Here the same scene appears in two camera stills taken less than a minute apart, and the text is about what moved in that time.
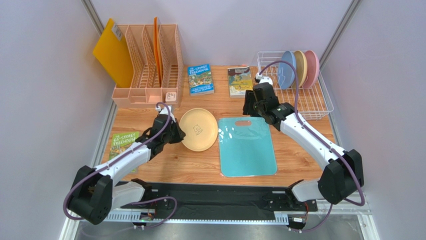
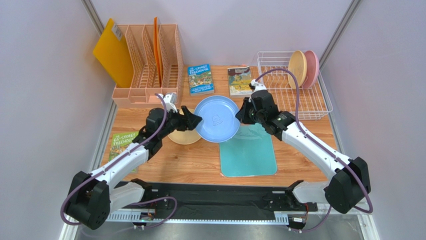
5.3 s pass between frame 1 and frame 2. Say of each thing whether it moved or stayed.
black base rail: stayed
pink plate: stayed
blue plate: moved
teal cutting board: stayed
